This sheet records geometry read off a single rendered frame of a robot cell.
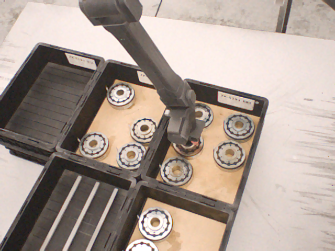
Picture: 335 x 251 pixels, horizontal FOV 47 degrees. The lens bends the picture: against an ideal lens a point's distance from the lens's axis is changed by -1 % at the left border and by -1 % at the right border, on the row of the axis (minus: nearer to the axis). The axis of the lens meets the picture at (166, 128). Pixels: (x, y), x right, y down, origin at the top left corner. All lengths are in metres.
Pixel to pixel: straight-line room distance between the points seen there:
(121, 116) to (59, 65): 0.38
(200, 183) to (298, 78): 0.66
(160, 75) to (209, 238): 0.52
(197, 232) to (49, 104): 0.73
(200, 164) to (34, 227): 0.57
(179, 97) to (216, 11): 1.94
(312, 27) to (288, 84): 1.28
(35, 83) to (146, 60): 0.78
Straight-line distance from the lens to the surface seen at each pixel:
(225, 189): 1.25
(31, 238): 1.31
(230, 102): 1.35
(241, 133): 1.30
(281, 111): 1.56
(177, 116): 1.07
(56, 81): 1.58
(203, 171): 1.27
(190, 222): 1.21
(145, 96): 1.44
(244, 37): 1.78
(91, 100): 1.38
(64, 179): 1.34
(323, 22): 2.94
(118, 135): 1.36
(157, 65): 0.92
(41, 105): 1.53
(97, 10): 0.79
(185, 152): 1.27
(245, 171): 1.17
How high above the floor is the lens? 1.99
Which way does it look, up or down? 59 degrees down
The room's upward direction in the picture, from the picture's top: 10 degrees counter-clockwise
